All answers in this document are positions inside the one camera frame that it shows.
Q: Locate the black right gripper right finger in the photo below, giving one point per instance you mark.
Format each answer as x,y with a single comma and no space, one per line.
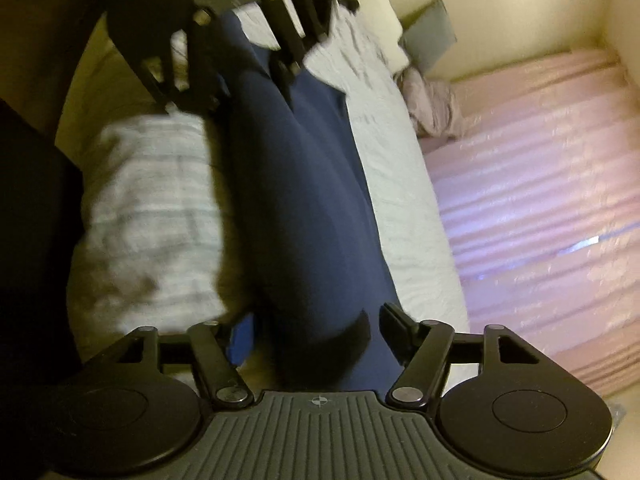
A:
422,350

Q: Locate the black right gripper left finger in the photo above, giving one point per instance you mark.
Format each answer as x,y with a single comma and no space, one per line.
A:
217,378

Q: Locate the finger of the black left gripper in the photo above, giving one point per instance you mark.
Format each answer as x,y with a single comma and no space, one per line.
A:
204,90
287,62

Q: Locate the navy blue garment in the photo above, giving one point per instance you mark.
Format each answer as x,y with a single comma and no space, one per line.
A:
315,275

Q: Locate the cream pillow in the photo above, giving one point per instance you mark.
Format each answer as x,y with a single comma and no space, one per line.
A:
382,23

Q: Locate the grey cushion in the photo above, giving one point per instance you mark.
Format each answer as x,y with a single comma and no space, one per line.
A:
429,36

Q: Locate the white textured bed cover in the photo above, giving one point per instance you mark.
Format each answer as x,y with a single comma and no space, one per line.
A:
162,247

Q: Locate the lilac crumpled cloth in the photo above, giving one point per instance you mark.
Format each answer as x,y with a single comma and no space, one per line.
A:
432,105

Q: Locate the pink pleated curtain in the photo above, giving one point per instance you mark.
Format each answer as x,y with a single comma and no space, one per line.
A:
540,203

